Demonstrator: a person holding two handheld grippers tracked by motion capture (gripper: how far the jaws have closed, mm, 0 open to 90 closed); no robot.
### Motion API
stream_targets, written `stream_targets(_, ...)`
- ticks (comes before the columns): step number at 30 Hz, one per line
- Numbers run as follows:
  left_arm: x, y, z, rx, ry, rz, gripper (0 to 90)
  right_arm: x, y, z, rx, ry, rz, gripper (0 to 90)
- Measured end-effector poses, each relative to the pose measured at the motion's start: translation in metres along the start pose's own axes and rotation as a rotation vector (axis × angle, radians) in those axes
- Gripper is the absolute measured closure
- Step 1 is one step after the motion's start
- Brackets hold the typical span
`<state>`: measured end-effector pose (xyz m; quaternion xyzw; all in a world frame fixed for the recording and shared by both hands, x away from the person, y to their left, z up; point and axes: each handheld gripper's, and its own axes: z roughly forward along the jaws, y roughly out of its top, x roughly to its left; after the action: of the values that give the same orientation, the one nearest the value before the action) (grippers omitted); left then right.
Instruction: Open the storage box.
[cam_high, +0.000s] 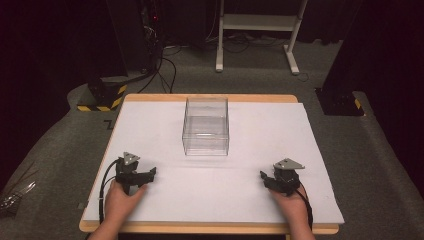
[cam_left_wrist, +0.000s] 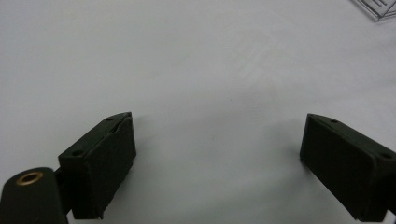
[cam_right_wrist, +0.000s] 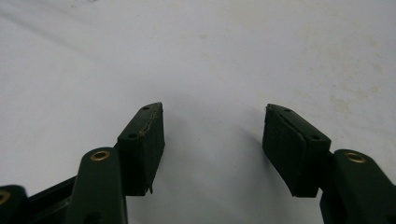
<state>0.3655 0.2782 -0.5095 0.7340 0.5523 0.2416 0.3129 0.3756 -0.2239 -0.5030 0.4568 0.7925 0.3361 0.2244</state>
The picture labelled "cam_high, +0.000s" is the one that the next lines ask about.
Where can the white metal stand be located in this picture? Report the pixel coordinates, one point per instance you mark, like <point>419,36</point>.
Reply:
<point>256,33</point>

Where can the person's left hand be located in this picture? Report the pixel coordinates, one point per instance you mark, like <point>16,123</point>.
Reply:
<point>121,204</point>

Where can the dark equipment rack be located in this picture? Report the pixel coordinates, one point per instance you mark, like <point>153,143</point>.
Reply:
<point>146,33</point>

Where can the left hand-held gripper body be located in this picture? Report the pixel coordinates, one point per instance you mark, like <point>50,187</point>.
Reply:
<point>128,173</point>

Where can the person's right hand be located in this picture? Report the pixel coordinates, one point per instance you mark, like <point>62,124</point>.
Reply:
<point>290,205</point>

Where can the wooden table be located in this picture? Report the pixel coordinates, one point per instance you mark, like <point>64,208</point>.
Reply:
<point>206,228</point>

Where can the clear plastic wrap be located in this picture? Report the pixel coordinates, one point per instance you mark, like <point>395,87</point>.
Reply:
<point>16,193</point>

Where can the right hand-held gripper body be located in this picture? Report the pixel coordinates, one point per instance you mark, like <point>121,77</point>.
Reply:
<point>284,178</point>

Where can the black yellow striped stand base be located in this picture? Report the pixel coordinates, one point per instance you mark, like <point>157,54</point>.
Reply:
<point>106,94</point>

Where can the clear plastic box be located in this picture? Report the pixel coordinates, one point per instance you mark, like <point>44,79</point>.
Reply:
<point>206,126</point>

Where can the white table cover sheet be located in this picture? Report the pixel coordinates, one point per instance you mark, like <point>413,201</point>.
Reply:
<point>233,186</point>

